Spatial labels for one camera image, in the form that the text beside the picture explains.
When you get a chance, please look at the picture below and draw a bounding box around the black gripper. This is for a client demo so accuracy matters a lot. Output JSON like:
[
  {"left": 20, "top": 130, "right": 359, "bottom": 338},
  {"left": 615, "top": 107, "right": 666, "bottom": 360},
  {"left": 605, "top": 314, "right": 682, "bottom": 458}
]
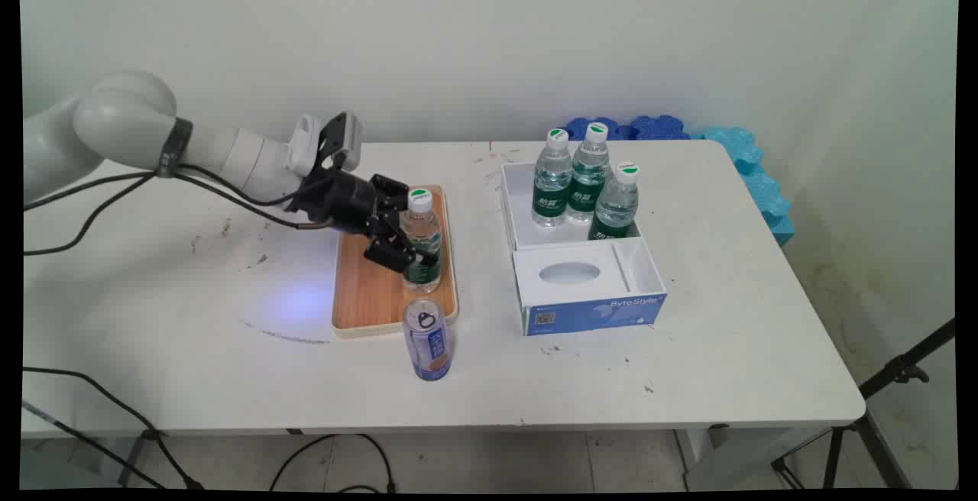
[{"left": 294, "top": 168, "right": 441, "bottom": 273}]

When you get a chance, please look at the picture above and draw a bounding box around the water bottle green label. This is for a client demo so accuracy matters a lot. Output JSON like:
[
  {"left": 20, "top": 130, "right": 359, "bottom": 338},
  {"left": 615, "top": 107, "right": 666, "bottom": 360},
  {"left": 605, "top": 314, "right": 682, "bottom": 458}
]
[
  {"left": 532, "top": 128, "right": 575, "bottom": 229},
  {"left": 566, "top": 122, "right": 612, "bottom": 225},
  {"left": 588, "top": 162, "right": 641, "bottom": 241},
  {"left": 401, "top": 188, "right": 444, "bottom": 295}
]

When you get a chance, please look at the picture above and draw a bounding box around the wooden tray with cream rim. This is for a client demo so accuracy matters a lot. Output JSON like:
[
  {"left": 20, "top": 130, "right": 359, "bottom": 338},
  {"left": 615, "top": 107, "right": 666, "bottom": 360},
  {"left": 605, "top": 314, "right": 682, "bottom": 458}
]
[{"left": 330, "top": 184, "right": 460, "bottom": 340}]

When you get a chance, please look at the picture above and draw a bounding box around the blue drink can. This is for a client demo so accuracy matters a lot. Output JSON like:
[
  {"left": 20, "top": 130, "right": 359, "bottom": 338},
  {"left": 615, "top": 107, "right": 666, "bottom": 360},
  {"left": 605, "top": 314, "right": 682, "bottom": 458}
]
[{"left": 402, "top": 299, "right": 454, "bottom": 383}]

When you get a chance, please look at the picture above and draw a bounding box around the white and blue cardboard box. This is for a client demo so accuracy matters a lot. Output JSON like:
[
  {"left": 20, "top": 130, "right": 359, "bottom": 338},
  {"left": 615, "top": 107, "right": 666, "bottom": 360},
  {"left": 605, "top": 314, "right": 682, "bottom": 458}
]
[{"left": 500, "top": 160, "right": 669, "bottom": 338}]

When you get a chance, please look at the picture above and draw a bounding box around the dark blue foam piece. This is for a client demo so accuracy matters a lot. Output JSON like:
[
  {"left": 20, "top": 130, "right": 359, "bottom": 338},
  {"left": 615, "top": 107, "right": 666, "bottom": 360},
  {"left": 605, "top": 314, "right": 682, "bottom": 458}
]
[
  {"left": 563, "top": 116, "right": 635, "bottom": 142},
  {"left": 630, "top": 114, "right": 693, "bottom": 141}
]

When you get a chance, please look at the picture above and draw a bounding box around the grey metal table leg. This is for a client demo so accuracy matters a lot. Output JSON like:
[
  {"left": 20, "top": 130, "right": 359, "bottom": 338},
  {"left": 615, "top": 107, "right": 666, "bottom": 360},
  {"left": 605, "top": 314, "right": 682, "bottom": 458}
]
[{"left": 117, "top": 432, "right": 155, "bottom": 488}]

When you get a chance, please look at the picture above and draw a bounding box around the light blue foam piece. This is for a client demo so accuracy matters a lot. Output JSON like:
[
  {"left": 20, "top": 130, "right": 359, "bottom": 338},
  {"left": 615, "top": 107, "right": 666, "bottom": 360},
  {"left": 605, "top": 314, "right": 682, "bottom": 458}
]
[{"left": 691, "top": 126, "right": 796, "bottom": 248}]

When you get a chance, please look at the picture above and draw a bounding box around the white table leg panel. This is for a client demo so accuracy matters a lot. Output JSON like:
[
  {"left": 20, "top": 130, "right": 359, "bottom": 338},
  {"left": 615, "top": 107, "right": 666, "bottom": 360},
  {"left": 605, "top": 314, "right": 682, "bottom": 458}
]
[{"left": 675, "top": 426, "right": 834, "bottom": 492}]

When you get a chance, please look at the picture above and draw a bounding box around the black tripod stand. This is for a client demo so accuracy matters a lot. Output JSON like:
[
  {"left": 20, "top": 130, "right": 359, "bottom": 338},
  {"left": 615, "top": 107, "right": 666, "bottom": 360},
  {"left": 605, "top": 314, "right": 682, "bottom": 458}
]
[{"left": 770, "top": 318, "right": 957, "bottom": 491}]

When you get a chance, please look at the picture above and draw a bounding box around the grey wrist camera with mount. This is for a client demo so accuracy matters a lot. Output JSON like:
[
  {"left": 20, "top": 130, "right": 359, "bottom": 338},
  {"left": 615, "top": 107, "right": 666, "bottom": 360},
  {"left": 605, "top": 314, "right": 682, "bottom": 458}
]
[{"left": 286, "top": 111, "right": 364, "bottom": 178}]

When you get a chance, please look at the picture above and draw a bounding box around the black velcro strap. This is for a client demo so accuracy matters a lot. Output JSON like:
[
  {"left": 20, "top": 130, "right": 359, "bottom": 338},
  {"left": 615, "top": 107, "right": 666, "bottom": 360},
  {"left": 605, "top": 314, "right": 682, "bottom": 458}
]
[{"left": 156, "top": 117, "right": 194, "bottom": 179}]

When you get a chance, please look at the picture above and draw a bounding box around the black floor cable loop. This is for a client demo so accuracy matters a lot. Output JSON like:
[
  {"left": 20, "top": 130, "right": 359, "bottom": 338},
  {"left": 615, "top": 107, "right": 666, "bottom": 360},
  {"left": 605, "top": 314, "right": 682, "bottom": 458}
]
[{"left": 268, "top": 433, "right": 397, "bottom": 494}]

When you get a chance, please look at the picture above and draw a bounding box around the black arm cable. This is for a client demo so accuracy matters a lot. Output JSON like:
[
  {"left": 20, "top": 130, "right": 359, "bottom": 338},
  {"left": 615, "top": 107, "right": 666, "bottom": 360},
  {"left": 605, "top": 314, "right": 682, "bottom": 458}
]
[
  {"left": 23, "top": 173, "right": 338, "bottom": 257},
  {"left": 23, "top": 165, "right": 314, "bottom": 212}
]

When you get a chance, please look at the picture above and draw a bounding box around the black cable to floor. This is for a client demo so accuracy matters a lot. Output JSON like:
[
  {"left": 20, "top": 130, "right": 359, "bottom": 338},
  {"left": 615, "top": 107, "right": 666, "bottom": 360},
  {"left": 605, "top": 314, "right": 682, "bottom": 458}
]
[{"left": 22, "top": 367, "right": 206, "bottom": 491}]

